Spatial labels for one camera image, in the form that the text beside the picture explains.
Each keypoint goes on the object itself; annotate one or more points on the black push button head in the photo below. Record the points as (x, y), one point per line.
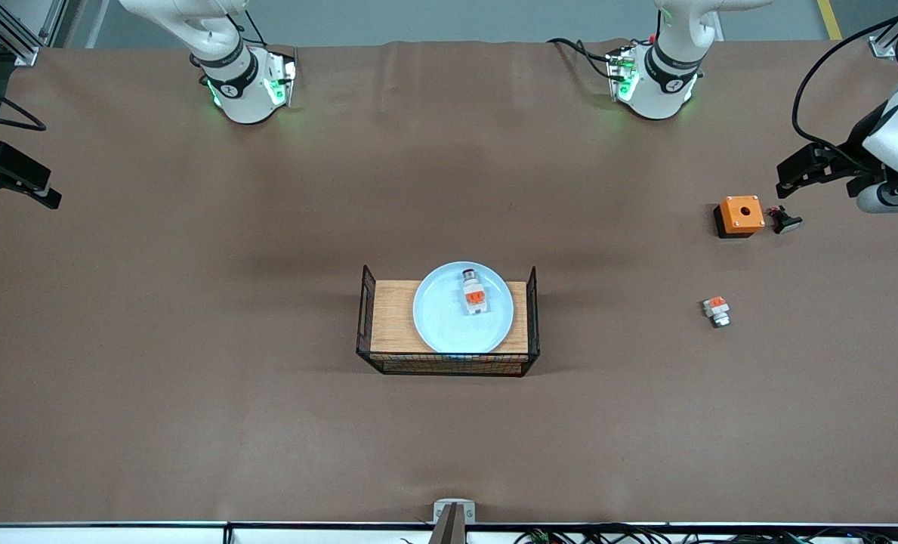
(785, 222)

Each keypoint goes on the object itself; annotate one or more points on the orange button enclosure box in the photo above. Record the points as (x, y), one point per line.
(739, 219)

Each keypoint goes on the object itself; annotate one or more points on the brown paper table cover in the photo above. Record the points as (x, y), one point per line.
(192, 415)

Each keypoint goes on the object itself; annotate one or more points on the small aluminium corner bracket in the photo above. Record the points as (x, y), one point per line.
(883, 47)

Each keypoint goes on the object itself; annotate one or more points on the light blue round plate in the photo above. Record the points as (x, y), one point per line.
(445, 321)

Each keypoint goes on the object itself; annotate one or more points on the grey metal edge bracket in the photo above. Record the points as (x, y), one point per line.
(454, 521)

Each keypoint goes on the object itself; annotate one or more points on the white table edge rail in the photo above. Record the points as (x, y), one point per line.
(78, 535)

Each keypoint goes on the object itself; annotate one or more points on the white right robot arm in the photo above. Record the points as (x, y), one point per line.
(229, 83)

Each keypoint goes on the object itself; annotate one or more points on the metal base connector bracket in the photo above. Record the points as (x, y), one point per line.
(281, 79)

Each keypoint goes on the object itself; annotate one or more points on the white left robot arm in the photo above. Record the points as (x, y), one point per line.
(668, 83)

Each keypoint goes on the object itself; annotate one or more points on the white orange button contact block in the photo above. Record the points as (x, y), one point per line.
(716, 308)
(474, 298)

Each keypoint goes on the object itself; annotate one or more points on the aluminium profile frame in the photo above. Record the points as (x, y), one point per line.
(10, 38)

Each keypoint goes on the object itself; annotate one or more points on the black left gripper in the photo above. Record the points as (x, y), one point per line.
(855, 155)

